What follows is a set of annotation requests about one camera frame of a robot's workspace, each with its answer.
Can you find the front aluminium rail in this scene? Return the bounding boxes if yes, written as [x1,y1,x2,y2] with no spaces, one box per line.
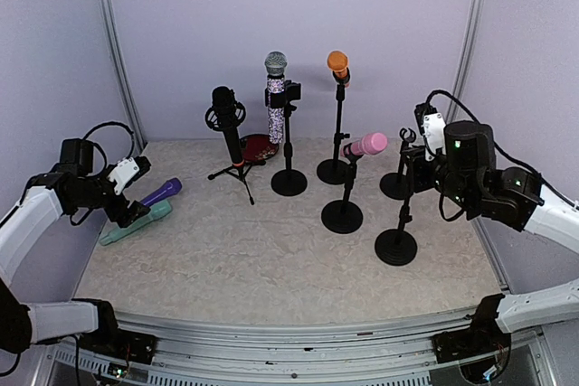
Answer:
[26,306,562,386]

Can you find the right aluminium frame post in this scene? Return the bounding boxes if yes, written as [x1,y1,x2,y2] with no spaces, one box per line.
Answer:
[451,0,484,102]

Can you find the black stand of orange microphone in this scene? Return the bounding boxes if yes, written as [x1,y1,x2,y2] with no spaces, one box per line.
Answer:
[317,79,350,185]

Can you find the red floral plate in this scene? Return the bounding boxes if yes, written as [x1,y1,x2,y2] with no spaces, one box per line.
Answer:
[240,134,280,163]

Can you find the black stand of teal microphone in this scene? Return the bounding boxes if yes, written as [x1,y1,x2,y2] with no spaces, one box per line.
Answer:
[374,146,419,266]

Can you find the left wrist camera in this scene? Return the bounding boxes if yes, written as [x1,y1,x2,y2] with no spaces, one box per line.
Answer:
[107,155,151,195]

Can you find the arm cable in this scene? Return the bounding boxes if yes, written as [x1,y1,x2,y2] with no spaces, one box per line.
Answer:
[82,121,137,161]
[424,89,579,211]

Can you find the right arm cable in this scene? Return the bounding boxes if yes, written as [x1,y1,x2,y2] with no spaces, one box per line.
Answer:
[424,89,579,211]

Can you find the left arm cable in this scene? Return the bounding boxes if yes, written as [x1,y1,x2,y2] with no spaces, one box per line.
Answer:
[82,121,137,161]

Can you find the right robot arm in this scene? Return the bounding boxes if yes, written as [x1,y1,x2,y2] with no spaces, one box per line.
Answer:
[414,114,578,363]

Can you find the black stand of rhinestone microphone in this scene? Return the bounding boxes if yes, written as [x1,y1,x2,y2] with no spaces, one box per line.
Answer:
[271,80,308,197]

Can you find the purple microphone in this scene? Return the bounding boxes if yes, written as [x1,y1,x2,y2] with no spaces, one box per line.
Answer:
[139,177,183,207]

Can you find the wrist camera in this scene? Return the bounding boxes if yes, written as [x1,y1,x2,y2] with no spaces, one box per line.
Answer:
[414,103,446,162]
[107,155,151,195]

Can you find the rhinestone silver microphone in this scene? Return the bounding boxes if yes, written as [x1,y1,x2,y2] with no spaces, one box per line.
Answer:
[264,51,288,145]

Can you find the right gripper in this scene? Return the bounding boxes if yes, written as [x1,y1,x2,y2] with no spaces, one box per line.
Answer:
[404,144,478,212]

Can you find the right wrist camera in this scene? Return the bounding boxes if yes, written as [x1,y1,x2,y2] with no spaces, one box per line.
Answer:
[414,103,446,162]

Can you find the pink microphone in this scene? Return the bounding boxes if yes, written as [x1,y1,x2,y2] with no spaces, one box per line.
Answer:
[340,132,388,157]

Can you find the black stand of pink microphone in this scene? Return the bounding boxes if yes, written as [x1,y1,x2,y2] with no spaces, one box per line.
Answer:
[321,143,363,234]

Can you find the teal microphone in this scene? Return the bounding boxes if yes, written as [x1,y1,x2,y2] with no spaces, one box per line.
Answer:
[98,200,173,246]

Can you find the black tripod shock-mount stand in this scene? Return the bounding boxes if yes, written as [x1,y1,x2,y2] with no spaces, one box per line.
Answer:
[204,101,255,205]

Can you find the black stand of purple microphone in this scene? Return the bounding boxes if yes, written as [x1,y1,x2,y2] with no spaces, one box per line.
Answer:
[379,128,416,201]

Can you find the black microphone orange ring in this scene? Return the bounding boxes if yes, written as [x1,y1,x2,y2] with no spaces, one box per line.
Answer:
[211,85,246,171]

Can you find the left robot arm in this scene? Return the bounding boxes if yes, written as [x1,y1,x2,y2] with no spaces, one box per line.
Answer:
[1,138,151,354]

